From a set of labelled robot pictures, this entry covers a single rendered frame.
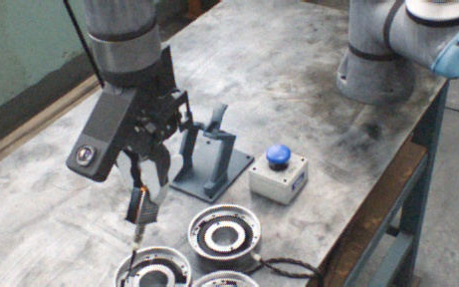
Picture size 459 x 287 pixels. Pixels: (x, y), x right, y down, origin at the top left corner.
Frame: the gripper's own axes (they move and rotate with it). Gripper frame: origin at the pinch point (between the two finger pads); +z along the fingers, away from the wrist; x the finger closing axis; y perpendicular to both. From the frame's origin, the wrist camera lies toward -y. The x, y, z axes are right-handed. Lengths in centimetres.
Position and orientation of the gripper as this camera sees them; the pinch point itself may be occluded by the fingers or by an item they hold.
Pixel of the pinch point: (145, 196)
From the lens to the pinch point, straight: 80.2
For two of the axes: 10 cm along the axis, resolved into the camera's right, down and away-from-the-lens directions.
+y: 5.5, -5.6, 6.2
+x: -8.3, -3.0, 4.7
